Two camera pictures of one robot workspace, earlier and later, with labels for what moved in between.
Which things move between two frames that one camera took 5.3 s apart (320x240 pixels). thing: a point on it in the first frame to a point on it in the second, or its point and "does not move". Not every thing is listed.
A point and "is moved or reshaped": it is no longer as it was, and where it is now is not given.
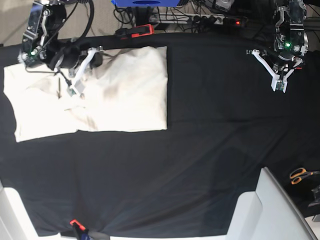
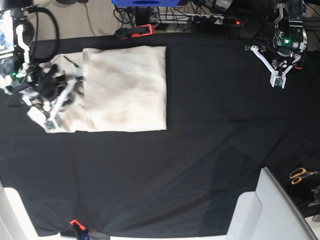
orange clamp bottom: (79, 229) does not move
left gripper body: (71, 57) to (47, 83)
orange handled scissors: (297, 175) does not move
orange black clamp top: (135, 31) does not move
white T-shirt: (128, 92) is moved or reshaped
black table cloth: (225, 123) does not move
